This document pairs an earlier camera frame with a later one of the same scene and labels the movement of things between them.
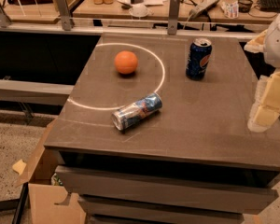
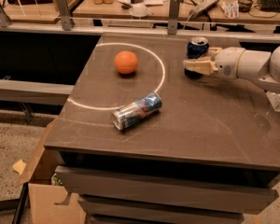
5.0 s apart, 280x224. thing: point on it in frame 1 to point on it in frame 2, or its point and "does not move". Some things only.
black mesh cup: x=245 y=5 does not move
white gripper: x=278 y=44 to x=228 y=62
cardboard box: x=49 y=203 does not move
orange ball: x=126 y=62 does not move
